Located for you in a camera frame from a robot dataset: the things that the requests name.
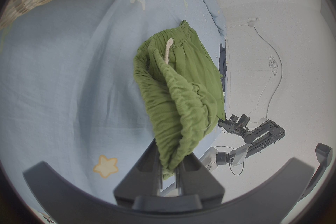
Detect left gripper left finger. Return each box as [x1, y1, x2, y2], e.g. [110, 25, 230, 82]
[113, 137, 162, 206]

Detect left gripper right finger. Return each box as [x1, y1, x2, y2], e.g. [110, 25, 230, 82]
[176, 152, 226, 204]

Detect green shorts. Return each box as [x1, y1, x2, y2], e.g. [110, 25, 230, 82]
[132, 20, 227, 181]

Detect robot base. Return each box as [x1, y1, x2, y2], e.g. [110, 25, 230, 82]
[201, 147, 219, 169]

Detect dark blue garment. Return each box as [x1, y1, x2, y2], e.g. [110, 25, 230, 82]
[218, 43, 228, 89]

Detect bed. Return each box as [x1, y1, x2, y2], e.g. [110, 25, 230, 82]
[0, 0, 324, 221]

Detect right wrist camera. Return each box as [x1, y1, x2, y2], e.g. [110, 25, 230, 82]
[230, 113, 250, 127]

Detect black cable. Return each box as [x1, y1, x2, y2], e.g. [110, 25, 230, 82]
[230, 163, 246, 177]

